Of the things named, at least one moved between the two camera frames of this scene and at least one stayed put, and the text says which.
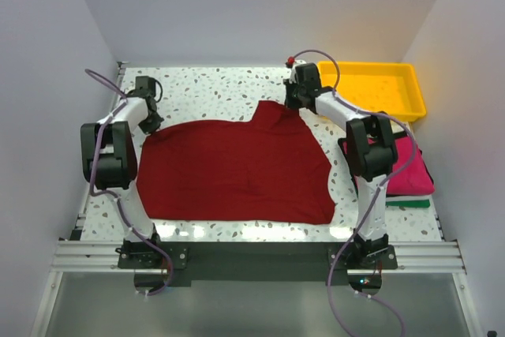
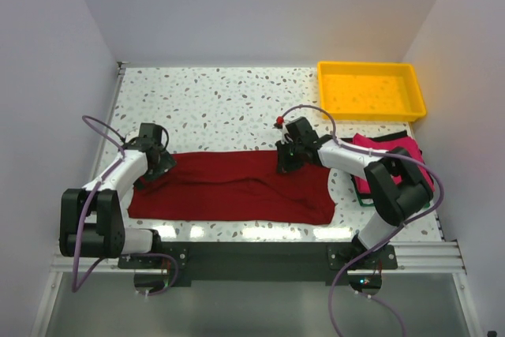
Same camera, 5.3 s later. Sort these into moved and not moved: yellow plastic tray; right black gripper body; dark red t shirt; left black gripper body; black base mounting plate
Moved: dark red t shirt; right black gripper body; left black gripper body
Not moved: yellow plastic tray; black base mounting plate
